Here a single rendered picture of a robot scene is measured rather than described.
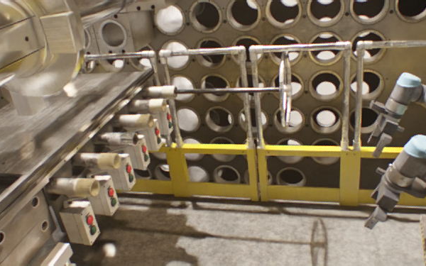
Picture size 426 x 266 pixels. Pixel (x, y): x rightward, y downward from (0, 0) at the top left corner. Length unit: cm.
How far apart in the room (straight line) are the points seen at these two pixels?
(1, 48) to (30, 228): 70
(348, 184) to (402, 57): 104
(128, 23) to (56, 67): 171
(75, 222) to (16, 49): 72
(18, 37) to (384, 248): 198
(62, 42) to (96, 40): 192
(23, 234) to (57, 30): 72
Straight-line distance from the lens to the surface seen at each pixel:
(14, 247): 148
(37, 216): 155
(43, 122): 195
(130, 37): 290
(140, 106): 201
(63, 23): 109
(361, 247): 235
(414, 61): 310
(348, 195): 257
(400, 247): 239
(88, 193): 145
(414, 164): 122
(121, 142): 171
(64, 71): 119
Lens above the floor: 162
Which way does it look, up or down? 27 degrees down
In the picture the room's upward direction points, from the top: 8 degrees counter-clockwise
